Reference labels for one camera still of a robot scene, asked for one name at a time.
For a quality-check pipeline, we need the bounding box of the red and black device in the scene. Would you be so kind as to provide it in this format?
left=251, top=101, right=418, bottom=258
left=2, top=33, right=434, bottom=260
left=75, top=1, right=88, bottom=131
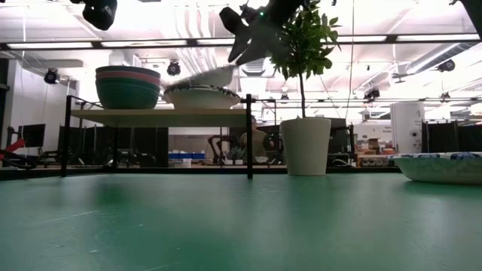
left=0, top=138, right=27, bottom=161

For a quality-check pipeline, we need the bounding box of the blue patterned paper bowl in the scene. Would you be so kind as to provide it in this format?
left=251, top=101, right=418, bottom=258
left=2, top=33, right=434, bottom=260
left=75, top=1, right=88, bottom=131
left=162, top=84, right=243, bottom=111
left=389, top=151, right=482, bottom=185
left=175, top=64, right=237, bottom=88
left=164, top=83, right=241, bottom=98

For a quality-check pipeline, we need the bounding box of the black monitor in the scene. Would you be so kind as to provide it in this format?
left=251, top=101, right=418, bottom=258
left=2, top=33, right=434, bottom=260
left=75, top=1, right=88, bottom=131
left=18, top=123, right=47, bottom=148

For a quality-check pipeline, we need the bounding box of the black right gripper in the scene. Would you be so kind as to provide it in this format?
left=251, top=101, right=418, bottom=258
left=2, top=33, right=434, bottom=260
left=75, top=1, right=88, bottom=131
left=219, top=0, right=306, bottom=65

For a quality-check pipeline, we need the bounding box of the white cylinder tank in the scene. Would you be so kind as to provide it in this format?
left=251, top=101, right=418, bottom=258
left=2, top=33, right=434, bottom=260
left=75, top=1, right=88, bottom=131
left=390, top=101, right=426, bottom=154

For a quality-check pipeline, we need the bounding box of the green tree in white pot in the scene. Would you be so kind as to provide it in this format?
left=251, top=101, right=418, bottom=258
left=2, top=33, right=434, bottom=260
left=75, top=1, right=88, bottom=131
left=269, top=0, right=342, bottom=177

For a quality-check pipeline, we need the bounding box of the silver ceiling duct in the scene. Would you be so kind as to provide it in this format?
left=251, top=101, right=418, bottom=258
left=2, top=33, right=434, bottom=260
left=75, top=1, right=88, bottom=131
left=406, top=41, right=479, bottom=75

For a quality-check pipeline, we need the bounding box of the black ceiling spotlight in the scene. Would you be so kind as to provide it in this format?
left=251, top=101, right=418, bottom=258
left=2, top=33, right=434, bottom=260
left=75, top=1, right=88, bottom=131
left=43, top=67, right=61, bottom=86
left=363, top=87, right=381, bottom=102
left=166, top=60, right=182, bottom=78
left=436, top=59, right=456, bottom=73

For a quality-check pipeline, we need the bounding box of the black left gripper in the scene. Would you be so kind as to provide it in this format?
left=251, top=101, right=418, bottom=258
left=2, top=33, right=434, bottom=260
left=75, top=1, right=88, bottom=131
left=69, top=0, right=118, bottom=32

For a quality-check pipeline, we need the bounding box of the wooden shelf with black frame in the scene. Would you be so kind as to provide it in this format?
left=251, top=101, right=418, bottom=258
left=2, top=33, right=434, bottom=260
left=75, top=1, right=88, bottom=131
left=59, top=93, right=278, bottom=180

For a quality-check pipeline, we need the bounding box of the maroon plastic bowl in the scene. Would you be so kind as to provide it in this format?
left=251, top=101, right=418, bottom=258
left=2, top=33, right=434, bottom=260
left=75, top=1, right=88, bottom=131
left=95, top=70, right=162, bottom=87

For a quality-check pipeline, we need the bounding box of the small potted succulent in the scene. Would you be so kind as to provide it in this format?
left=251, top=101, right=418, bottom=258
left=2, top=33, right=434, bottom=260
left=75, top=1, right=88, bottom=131
left=225, top=146, right=246, bottom=166

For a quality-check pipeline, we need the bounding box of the black partition panel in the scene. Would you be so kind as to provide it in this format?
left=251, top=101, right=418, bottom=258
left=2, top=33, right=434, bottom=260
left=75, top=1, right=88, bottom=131
left=58, top=126, right=169, bottom=169
left=421, top=120, right=482, bottom=154

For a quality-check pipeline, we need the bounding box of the teal plastic bowl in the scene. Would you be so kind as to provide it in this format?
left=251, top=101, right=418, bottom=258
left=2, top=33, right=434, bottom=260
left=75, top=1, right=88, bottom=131
left=96, top=77, right=161, bottom=111

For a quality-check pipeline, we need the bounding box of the blue storage box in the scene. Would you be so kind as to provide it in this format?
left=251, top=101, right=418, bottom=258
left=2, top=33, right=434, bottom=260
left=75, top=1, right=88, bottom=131
left=168, top=151, right=206, bottom=160

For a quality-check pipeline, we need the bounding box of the black rig frame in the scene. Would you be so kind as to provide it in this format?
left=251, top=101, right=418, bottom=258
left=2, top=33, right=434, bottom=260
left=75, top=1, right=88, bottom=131
left=0, top=32, right=482, bottom=181

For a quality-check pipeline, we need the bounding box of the green table mat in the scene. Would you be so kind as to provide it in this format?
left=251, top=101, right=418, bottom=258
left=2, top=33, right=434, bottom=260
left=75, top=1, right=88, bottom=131
left=0, top=172, right=482, bottom=271

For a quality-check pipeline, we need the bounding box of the person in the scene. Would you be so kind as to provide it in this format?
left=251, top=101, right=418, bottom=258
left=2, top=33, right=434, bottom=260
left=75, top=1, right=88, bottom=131
left=240, top=116, right=270, bottom=161

